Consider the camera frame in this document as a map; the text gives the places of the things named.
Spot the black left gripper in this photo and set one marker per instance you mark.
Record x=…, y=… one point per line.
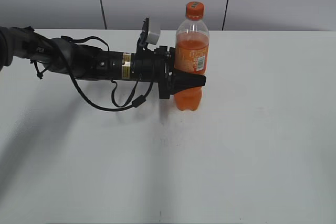
x=156, y=65

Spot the orange soda plastic bottle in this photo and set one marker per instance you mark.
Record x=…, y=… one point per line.
x=191, y=44

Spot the orange bottle cap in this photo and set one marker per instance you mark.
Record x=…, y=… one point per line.
x=195, y=10

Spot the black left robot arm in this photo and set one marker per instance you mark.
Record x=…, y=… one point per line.
x=65, y=54

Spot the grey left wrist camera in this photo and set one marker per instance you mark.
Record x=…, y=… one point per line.
x=151, y=31

